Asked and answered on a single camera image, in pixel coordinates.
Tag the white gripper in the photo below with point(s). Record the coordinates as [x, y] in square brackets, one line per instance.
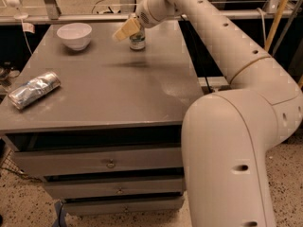
[145, 17]

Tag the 7up soda can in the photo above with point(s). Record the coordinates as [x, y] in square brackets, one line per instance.
[137, 41]

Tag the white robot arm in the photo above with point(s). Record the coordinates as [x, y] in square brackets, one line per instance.
[226, 134]

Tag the silver blue redbull can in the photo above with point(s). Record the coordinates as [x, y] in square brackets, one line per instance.
[34, 89]

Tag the white ceramic bowl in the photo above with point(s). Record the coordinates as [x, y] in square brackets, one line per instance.
[75, 36]

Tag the grey drawer cabinet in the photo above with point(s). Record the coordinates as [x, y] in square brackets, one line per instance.
[110, 97]

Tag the white desk lamp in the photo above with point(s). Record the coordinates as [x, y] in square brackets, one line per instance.
[19, 15]

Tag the top grey drawer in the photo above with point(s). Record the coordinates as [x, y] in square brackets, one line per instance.
[96, 160]

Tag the grey drawer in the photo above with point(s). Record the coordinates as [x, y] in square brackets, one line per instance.
[93, 208]
[96, 160]
[114, 187]

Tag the middle grey drawer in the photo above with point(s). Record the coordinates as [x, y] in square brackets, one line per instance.
[114, 187]

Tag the bottom grey drawer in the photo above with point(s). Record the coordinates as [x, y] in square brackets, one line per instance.
[93, 208]

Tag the metal railing frame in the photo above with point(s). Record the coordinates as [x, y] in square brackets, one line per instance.
[62, 11]

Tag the yellow wooden ladder frame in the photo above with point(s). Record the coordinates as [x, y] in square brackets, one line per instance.
[284, 40]

